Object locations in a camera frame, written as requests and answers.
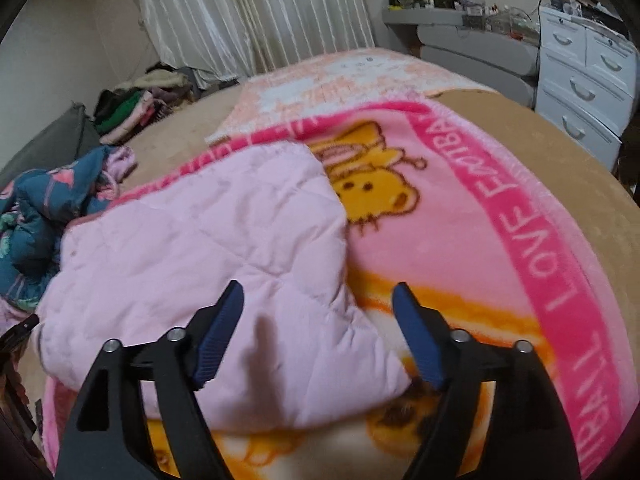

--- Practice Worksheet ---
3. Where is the blue floral garment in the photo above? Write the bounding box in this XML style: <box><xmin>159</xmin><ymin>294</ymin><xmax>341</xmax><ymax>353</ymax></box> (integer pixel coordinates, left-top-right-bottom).
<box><xmin>0</xmin><ymin>145</ymin><xmax>138</xmax><ymax>311</ymax></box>

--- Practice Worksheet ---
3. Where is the pink quilted jacket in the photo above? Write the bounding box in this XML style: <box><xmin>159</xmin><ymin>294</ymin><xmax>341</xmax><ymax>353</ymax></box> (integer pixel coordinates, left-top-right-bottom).
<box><xmin>30</xmin><ymin>141</ymin><xmax>413</xmax><ymax>433</ymax></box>

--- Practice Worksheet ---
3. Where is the pink printed blanket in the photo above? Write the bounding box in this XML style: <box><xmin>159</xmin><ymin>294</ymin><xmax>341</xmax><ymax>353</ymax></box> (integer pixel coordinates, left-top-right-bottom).
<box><xmin>42</xmin><ymin>100</ymin><xmax>631</xmax><ymax>480</ymax></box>

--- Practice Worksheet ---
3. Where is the pile of folded clothes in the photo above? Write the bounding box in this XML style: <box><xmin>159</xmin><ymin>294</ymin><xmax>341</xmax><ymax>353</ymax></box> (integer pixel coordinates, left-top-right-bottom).
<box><xmin>92</xmin><ymin>62</ymin><xmax>201</xmax><ymax>146</ymax></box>

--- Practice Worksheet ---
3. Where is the grey desk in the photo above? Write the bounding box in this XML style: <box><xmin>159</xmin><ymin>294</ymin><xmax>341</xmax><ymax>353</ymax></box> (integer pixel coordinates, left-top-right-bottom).
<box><xmin>382</xmin><ymin>2</ymin><xmax>543</xmax><ymax>108</ymax></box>

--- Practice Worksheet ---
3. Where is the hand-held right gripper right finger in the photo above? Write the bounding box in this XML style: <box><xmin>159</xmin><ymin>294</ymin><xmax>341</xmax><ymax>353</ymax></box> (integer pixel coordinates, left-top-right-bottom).
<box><xmin>391</xmin><ymin>281</ymin><xmax>583</xmax><ymax>480</ymax></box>

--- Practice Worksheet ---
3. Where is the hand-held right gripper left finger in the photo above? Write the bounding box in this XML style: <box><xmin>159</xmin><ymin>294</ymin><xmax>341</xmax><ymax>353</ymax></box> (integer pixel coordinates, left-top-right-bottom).
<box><xmin>54</xmin><ymin>280</ymin><xmax>246</xmax><ymax>480</ymax></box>

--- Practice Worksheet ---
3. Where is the tan bed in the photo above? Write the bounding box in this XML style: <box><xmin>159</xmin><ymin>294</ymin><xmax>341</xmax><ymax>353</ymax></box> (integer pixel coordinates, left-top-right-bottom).
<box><xmin>0</xmin><ymin>77</ymin><xmax>640</xmax><ymax>411</ymax></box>

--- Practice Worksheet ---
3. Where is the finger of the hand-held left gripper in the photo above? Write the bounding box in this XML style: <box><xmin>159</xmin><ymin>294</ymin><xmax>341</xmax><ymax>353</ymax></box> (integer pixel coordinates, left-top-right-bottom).
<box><xmin>0</xmin><ymin>314</ymin><xmax>41</xmax><ymax>358</ymax></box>

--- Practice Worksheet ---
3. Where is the grey cushion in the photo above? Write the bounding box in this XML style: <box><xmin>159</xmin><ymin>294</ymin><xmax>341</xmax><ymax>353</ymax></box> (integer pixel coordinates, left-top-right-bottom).
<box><xmin>0</xmin><ymin>102</ymin><xmax>101</xmax><ymax>191</ymax></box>

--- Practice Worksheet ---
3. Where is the peach floral blanket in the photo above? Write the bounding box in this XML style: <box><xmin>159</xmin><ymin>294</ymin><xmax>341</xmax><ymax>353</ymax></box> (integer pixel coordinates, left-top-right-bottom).
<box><xmin>205</xmin><ymin>46</ymin><xmax>496</xmax><ymax>146</ymax></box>

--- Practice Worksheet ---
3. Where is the white drawer chest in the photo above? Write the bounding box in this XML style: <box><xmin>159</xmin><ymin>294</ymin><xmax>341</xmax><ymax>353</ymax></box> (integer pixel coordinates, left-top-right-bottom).
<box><xmin>535</xmin><ymin>2</ymin><xmax>640</xmax><ymax>171</ymax></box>

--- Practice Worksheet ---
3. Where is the white pleated curtain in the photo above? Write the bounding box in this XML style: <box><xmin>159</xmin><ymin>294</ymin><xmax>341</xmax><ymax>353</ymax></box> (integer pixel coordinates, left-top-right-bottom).
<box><xmin>127</xmin><ymin>0</ymin><xmax>376</xmax><ymax>91</ymax></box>

